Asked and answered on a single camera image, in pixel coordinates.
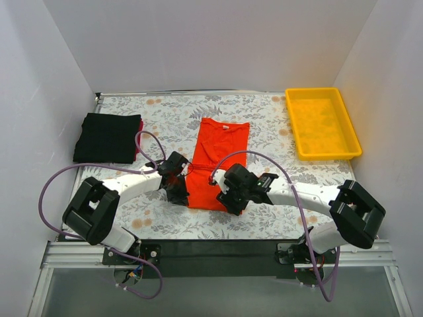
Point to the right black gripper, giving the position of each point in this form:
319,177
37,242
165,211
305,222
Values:
229,199

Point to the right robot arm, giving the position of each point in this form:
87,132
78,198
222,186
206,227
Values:
356,215

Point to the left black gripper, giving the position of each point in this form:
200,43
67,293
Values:
176,192

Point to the folded black t-shirt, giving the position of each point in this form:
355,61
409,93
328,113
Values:
107,138

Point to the aluminium frame rail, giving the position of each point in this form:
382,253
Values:
77,279

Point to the orange t-shirt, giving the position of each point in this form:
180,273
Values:
215,141

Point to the floral patterned table mat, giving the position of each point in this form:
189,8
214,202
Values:
172,123

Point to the yellow plastic bin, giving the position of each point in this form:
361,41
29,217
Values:
321,125

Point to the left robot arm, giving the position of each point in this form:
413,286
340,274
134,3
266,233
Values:
92,210

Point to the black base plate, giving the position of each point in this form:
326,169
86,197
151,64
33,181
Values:
222,258

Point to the folded red t-shirt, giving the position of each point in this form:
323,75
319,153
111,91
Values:
138,138

